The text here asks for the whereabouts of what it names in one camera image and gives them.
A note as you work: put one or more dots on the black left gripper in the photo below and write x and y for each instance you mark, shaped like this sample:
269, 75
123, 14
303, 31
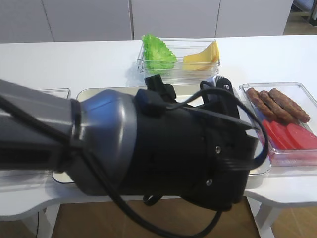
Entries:
187, 149

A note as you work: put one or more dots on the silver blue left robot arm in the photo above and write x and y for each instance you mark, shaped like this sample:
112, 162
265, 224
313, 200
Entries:
39, 131

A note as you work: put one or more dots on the green lettuce leaves in container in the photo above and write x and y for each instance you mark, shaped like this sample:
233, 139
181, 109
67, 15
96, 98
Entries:
158, 57

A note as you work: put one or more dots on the clear lettuce and cheese container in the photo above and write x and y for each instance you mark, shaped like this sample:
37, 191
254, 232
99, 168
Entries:
181, 47

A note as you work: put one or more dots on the yellow cheese slices in container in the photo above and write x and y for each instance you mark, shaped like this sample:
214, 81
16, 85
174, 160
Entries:
203, 60

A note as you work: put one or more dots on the left brown patty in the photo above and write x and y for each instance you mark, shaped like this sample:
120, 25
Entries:
261, 106

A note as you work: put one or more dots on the brown patty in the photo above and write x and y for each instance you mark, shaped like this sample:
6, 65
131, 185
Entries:
261, 106
289, 105
281, 114

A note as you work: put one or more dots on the left red tomato slice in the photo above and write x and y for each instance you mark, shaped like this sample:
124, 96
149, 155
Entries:
268, 131

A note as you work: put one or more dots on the red tomato slice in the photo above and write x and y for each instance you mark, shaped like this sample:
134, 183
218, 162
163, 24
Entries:
302, 138
281, 139
268, 131

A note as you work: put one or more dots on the middle brown patty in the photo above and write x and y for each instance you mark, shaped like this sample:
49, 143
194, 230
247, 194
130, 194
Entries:
281, 114

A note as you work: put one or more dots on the right brown patty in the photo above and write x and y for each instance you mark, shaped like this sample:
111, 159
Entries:
289, 105

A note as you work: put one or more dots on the clear patty and tomato container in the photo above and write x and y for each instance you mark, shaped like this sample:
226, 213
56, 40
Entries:
299, 94

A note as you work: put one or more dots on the middle red tomato slice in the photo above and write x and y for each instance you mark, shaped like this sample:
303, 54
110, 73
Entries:
281, 139

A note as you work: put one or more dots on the right red tomato slice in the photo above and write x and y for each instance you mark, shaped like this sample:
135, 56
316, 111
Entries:
302, 138

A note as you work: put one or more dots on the clear bun container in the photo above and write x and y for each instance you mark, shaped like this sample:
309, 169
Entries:
30, 176

